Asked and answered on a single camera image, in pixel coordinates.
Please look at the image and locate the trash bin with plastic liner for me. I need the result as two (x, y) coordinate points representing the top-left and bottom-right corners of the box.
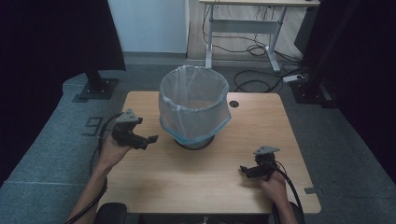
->
(158, 64), (233, 146)

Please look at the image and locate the white desk frame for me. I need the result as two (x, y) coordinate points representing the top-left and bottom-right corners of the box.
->
(198, 0), (321, 74)

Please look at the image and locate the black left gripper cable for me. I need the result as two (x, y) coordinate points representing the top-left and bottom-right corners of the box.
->
(63, 112), (124, 224)

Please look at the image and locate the black cable tangle under desk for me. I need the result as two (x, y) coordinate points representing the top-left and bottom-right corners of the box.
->
(201, 4), (304, 63)

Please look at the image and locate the person's right hand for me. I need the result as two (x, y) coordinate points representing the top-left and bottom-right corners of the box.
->
(260, 170), (290, 204)

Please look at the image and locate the black curtain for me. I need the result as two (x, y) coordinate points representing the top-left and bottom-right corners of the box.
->
(293, 0), (396, 176)
(0, 0), (127, 188)

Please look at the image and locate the person's left hand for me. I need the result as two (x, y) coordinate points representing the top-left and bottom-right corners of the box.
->
(97, 133), (134, 174)

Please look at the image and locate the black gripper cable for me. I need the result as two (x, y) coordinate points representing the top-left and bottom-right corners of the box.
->
(267, 160), (304, 218)
(63, 112), (124, 224)

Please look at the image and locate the black looped floor cable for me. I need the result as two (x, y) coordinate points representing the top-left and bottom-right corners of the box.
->
(233, 68), (309, 94)

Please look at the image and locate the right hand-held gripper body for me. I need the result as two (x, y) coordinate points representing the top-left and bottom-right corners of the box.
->
(253, 145), (281, 180)

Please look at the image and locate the white power strip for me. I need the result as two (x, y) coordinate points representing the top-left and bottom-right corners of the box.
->
(282, 74), (304, 84)

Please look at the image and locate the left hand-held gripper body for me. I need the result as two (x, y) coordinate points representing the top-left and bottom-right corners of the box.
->
(110, 108), (149, 151)

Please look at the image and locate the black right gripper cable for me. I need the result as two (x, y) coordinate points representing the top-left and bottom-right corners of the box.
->
(267, 160), (304, 218)

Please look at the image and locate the black stand with base plate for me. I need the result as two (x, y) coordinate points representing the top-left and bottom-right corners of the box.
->
(289, 0), (362, 109)
(77, 68), (120, 101)

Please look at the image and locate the white panel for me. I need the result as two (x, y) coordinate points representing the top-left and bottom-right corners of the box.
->
(106, 0), (191, 55)

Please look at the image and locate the black mesh trash bin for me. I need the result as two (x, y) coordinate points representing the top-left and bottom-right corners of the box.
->
(173, 134), (216, 151)

